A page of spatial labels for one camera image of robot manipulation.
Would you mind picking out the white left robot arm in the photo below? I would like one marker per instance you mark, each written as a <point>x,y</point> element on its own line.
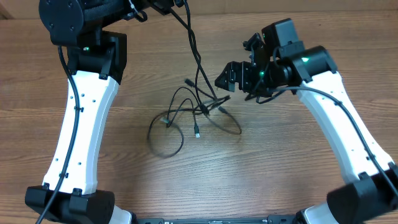
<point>94,60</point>

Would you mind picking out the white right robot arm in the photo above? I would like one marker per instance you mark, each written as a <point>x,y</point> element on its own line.
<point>279,62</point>

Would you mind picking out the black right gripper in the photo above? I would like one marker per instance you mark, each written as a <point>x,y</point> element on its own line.
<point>244,69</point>

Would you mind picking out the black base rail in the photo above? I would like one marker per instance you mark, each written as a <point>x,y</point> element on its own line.
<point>270,219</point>

